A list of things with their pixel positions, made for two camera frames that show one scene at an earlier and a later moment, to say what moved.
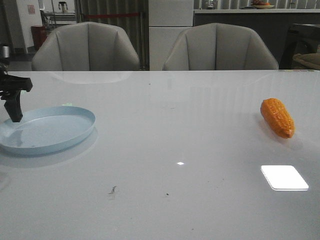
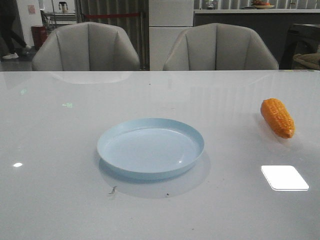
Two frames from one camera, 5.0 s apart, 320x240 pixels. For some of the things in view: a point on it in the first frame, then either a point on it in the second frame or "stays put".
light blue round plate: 45,130 → 149,148
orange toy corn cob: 277,117 stays put
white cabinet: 167,19 stays put
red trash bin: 40,34 stays put
